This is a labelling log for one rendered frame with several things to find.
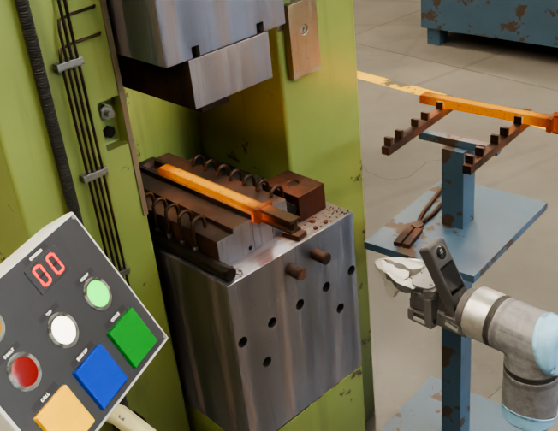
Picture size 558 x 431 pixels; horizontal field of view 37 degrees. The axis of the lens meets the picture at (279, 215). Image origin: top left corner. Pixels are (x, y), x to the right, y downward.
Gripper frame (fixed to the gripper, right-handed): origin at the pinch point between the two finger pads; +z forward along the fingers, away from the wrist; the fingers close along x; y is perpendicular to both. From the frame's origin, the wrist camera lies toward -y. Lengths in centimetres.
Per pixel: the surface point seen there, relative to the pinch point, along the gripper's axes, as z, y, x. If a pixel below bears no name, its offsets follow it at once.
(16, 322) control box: 18, -14, -61
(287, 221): 23.4, -0.9, -1.3
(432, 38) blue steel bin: 248, 96, 350
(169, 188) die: 59, 1, -4
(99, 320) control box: 19, -6, -48
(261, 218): 31.5, 1.3, -1.1
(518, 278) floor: 52, 100, 139
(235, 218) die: 35.9, 1.3, -4.4
